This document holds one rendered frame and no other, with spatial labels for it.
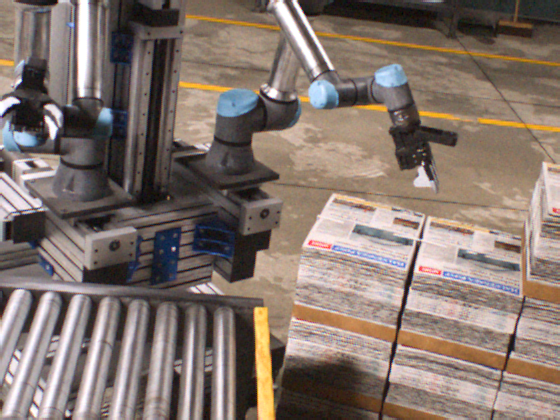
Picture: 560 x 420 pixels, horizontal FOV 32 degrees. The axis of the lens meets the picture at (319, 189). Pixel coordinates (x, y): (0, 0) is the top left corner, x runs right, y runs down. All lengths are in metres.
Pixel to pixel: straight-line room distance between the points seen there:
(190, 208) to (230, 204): 0.12
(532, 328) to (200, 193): 1.08
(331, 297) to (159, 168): 0.68
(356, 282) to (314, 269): 0.12
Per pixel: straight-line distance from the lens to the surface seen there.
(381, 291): 2.52
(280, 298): 3.89
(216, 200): 2.91
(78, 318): 2.16
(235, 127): 2.83
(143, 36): 2.67
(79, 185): 2.61
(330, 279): 2.53
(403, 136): 2.54
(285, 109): 2.90
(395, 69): 2.48
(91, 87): 2.33
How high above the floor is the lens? 1.96
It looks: 24 degrees down
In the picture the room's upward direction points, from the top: 10 degrees clockwise
